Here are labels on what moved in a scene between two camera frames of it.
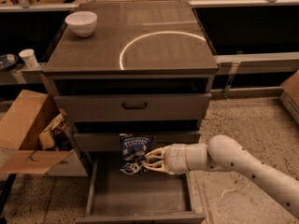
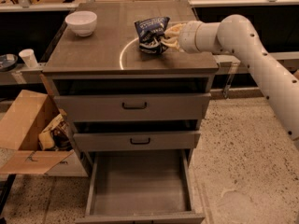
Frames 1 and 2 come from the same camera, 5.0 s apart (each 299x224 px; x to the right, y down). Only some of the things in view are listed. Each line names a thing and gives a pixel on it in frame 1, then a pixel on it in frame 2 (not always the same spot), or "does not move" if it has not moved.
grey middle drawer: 112,141 does not move
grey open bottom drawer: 154,197 does not move
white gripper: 175,159 → 188,36
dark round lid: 7,62 does not move
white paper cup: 30,58 does not move
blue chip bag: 133,149 → 149,32
